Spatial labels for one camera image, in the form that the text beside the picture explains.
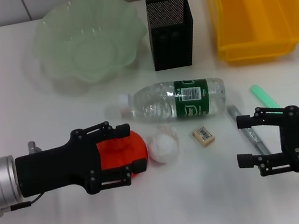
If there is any beige eraser with barcode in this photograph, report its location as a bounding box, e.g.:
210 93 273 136
191 125 218 149

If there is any white paper ball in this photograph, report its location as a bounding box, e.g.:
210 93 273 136
144 124 183 166

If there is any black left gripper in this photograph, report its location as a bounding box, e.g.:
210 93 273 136
11 115 152 206

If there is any black mesh pen holder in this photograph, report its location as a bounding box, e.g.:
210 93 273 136
143 0 202 72

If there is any pale green glass fruit plate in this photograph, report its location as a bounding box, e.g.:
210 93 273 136
27 0 153 93

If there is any clear water bottle green label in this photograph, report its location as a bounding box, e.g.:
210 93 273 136
102 72 230 134

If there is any grey pen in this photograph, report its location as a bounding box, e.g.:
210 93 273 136
225 99 272 162

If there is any mint green pen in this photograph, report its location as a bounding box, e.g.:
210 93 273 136
249 81 284 119

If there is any yellow plastic bin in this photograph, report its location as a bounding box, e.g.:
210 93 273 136
207 0 299 67

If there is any red-orange fruit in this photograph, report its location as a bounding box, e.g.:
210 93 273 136
95 127 152 184

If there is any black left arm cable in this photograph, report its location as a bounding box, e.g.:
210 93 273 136
0 192 46 218

